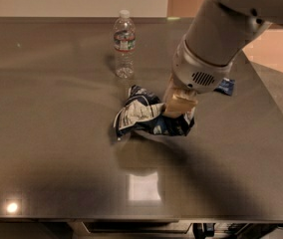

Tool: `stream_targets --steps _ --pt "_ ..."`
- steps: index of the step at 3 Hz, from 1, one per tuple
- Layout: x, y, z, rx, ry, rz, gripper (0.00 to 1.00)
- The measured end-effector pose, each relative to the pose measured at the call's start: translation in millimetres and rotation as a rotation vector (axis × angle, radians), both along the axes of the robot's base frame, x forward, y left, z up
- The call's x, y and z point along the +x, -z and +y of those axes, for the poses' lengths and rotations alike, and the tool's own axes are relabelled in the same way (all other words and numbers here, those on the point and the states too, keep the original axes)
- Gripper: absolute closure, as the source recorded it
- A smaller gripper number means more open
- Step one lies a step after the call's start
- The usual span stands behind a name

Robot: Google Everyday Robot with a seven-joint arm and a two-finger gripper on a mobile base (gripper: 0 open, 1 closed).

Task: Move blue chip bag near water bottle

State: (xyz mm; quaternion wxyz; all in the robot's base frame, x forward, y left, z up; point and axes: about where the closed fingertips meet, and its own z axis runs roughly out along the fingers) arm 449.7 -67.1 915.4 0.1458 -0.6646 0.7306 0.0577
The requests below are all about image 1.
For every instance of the blue chip bag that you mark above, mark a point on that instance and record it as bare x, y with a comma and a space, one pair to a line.
143, 111

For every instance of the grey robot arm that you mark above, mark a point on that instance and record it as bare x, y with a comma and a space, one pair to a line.
205, 54

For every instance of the clear plastic water bottle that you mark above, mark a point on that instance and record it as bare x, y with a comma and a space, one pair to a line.
124, 36

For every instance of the small blue snack packet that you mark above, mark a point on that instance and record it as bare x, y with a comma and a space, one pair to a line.
226, 87

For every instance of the grey gripper with vent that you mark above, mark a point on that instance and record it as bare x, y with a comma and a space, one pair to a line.
193, 73

